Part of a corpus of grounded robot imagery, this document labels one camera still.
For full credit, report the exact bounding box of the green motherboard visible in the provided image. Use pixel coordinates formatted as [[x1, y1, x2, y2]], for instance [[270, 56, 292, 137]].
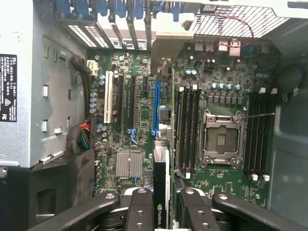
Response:
[[88, 47, 280, 212]]

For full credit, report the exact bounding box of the white PCI slot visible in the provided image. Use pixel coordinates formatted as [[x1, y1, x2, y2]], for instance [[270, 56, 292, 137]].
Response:
[[103, 70, 114, 124]]

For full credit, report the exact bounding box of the thin red wire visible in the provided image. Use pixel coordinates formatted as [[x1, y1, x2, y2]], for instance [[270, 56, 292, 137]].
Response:
[[199, 12, 255, 59]]

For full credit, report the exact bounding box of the thin metal locking lever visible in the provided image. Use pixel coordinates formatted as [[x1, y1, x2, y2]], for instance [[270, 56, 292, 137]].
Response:
[[242, 112, 275, 119]]

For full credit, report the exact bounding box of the grey power supply unit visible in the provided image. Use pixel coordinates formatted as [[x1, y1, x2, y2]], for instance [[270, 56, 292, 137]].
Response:
[[0, 0, 91, 169]]

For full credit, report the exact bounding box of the black plastic air shroud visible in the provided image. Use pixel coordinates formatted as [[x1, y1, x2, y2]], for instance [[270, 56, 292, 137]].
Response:
[[28, 148, 98, 231]]

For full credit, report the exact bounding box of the black sleeved power cable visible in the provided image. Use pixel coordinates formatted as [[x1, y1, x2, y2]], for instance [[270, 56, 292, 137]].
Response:
[[70, 54, 91, 121]]

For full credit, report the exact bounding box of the black RAM slot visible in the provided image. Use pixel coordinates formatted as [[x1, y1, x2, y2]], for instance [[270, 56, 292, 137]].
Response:
[[189, 83, 196, 178], [264, 88, 277, 182], [251, 92, 260, 182], [258, 87, 267, 174], [177, 86, 184, 169], [244, 92, 253, 174], [183, 83, 191, 180], [195, 85, 202, 169]]

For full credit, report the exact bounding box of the black open PC case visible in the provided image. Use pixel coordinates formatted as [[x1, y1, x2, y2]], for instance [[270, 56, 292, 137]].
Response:
[[0, 0, 308, 231]]

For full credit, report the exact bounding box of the coloured wire bundle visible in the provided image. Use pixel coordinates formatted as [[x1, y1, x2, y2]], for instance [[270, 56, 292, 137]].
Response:
[[66, 119, 91, 156]]

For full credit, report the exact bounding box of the silver chipset heatsink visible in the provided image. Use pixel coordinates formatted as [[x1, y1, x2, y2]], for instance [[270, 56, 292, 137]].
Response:
[[116, 152, 143, 179]]

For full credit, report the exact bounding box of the white power connector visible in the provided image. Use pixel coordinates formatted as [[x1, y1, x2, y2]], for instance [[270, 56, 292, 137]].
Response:
[[86, 59, 99, 76]]

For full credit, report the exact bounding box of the metal CPU socket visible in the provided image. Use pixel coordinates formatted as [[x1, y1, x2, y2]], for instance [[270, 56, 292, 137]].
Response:
[[199, 108, 245, 169]]

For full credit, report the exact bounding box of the long black expansion slot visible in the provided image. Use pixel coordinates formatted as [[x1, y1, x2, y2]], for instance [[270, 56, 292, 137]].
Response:
[[118, 72, 125, 129], [130, 76, 137, 129]]

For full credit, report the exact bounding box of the blue expansion slot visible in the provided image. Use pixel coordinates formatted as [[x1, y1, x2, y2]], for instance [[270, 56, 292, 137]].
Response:
[[152, 80, 161, 140]]

